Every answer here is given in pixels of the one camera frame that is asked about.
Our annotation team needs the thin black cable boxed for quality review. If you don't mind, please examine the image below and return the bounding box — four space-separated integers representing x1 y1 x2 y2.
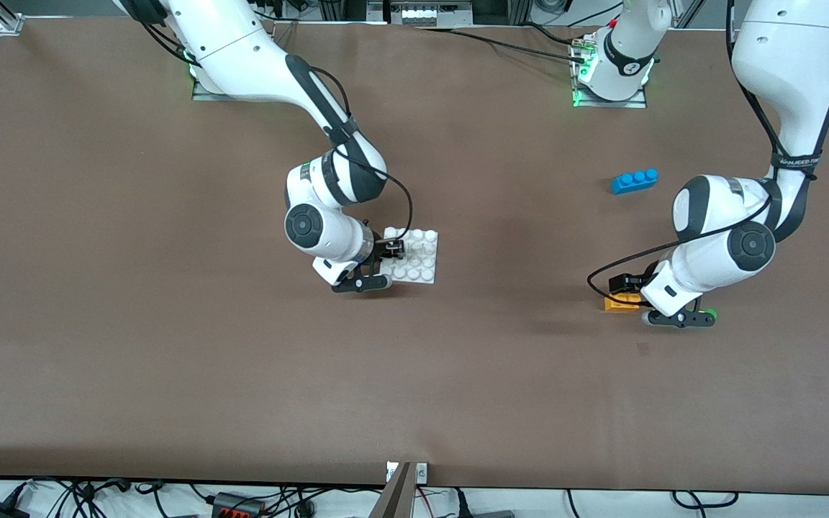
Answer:
414 24 588 48
450 29 579 64

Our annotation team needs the white studded base plate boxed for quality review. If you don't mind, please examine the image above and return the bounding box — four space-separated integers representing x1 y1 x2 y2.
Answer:
382 228 439 285

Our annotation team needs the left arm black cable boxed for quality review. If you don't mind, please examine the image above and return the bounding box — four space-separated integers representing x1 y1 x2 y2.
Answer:
586 0 782 299

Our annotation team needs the brown table cover mat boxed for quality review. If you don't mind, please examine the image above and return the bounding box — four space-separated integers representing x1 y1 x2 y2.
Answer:
0 14 829 497

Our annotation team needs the grey box with orange connectors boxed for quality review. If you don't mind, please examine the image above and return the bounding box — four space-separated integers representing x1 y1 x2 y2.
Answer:
212 492 266 518

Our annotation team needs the grey camera mount bar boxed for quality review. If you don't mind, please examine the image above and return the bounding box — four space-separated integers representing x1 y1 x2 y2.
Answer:
368 460 415 518

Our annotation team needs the white power strip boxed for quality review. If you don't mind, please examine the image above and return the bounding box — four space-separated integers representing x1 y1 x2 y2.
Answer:
388 0 474 27

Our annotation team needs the blue three-stud block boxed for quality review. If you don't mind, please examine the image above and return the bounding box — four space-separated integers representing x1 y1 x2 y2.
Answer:
610 168 659 195

